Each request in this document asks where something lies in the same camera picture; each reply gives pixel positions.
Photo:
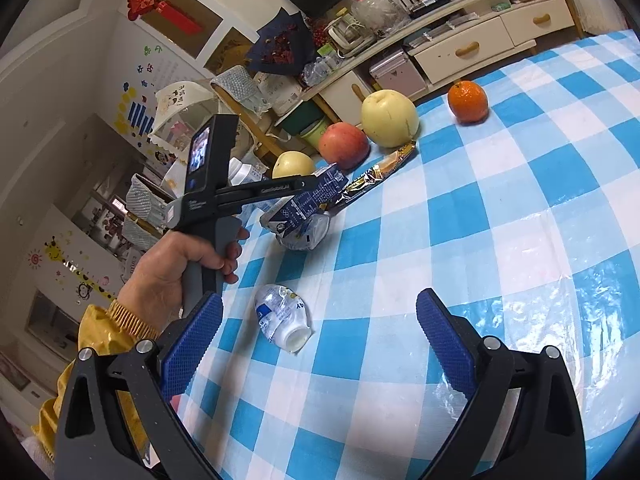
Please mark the dark blue flower bouquet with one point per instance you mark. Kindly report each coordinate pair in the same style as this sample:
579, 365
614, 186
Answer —
280, 42

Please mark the blue checked tablecloth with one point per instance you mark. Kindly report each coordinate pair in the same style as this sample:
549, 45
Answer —
500, 210

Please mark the white electric kettle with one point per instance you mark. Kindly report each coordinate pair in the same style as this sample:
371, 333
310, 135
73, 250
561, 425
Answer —
347, 35

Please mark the wooden chair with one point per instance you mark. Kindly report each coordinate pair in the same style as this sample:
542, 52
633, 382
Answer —
250, 125

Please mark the pack of water bottles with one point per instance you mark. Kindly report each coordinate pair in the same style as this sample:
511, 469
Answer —
320, 67

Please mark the white rice bag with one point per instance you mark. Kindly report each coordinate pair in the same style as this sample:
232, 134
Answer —
280, 92

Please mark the person's left hand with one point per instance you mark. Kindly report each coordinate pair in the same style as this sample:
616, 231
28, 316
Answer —
160, 280

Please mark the black gold coffee sachet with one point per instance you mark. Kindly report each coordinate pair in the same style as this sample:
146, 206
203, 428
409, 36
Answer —
372, 177

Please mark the silver storage case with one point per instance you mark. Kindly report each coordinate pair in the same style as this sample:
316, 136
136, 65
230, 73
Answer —
397, 75

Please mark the clear zip bag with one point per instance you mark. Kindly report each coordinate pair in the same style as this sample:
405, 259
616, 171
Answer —
377, 10

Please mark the white blue milk carton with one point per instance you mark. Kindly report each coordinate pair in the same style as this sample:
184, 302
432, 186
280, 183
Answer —
245, 172

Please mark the white display cabinet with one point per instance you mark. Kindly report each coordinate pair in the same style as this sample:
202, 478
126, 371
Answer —
215, 35

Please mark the crushed blue white carton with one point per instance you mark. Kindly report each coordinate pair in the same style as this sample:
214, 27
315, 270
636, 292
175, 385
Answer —
300, 207

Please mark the red apple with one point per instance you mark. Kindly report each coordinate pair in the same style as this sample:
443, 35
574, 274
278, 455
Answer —
342, 145

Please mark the crushed clear plastic bottle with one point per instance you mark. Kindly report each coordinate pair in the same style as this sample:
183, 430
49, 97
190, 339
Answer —
310, 239
280, 312

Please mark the cream mesh food cover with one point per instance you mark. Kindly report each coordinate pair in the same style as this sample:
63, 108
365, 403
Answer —
172, 105

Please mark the orange mandarin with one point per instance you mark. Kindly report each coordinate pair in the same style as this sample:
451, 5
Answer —
467, 102

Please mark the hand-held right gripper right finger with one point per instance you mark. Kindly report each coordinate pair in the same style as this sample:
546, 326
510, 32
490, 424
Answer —
445, 340

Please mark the yellow blue wall sticker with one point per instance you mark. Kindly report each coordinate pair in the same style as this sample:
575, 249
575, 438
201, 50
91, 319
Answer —
135, 112

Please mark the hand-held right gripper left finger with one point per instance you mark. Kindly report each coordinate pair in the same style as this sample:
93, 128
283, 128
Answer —
192, 345

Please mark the lace chair cover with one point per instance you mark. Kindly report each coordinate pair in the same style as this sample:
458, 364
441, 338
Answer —
235, 82

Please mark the giraffe wall sticker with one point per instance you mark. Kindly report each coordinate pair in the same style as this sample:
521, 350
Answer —
52, 252

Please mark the small yellow pear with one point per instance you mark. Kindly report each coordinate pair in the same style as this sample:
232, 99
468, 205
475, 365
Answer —
292, 162

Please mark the large yellow pear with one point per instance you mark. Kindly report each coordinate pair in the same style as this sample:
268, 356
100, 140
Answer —
390, 117

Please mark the person's left forearm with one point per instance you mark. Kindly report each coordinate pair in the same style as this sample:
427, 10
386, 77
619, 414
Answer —
115, 322

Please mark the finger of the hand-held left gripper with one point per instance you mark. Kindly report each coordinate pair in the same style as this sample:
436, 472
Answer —
270, 191

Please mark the lace covered chair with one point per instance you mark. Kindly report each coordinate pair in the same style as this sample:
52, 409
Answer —
142, 200

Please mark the white TV cabinet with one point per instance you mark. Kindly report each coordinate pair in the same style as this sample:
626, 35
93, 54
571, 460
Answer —
465, 50

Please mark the green plastic bucket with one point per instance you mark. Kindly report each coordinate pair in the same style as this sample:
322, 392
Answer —
310, 130

